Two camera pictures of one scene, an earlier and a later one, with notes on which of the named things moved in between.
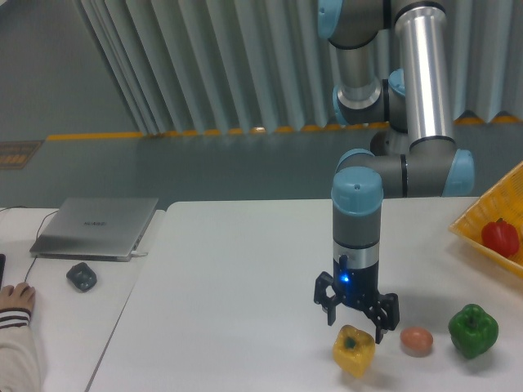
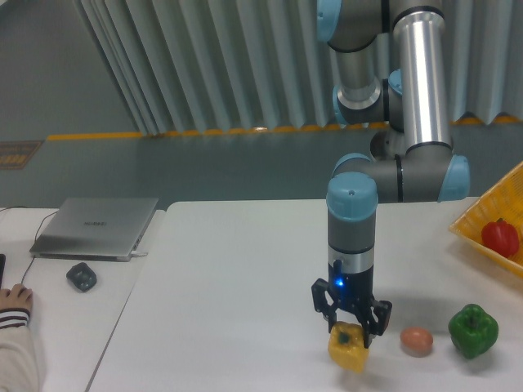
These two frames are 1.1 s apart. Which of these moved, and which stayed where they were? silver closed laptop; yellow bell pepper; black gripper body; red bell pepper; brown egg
Moved: yellow bell pepper
Stayed: red bell pepper; brown egg; silver closed laptop; black gripper body
